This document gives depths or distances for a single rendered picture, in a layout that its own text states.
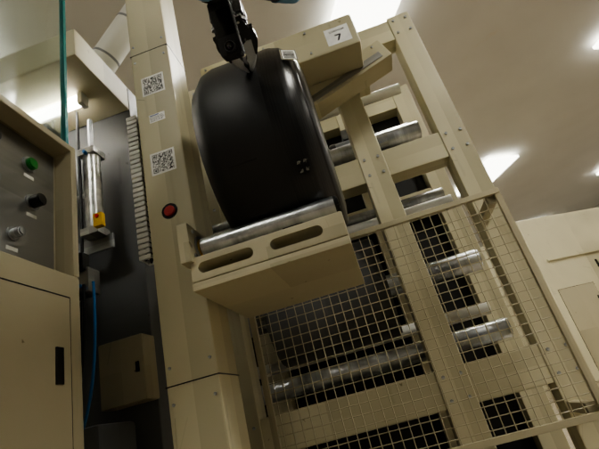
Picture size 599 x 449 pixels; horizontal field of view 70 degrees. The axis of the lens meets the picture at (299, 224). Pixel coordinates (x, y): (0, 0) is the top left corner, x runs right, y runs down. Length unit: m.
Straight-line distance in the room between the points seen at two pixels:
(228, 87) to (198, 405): 0.72
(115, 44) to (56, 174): 1.03
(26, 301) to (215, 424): 0.45
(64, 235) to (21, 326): 0.29
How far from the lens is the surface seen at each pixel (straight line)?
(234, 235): 1.00
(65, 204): 1.21
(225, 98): 1.04
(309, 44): 1.72
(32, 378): 0.96
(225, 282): 0.95
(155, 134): 1.34
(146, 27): 1.65
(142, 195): 1.28
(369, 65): 1.79
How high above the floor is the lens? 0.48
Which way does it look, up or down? 24 degrees up
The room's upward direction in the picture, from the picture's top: 15 degrees counter-clockwise
